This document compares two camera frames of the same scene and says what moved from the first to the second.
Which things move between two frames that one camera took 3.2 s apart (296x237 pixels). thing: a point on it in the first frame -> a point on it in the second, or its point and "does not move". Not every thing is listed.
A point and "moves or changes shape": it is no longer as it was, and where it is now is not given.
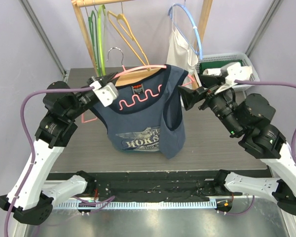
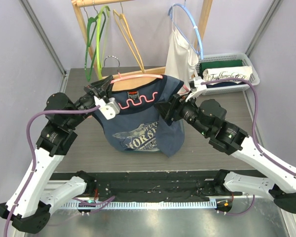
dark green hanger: (96, 58) moves or changes shape
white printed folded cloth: (246, 69) does not move
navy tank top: (148, 115) moves or changes shape
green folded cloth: (216, 64) does not move
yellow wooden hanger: (124, 23) moves or changes shape
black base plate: (156, 185) does not move
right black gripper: (204, 93) -> (172, 108)
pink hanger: (125, 72) -> (185, 89)
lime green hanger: (100, 8) -> (98, 57)
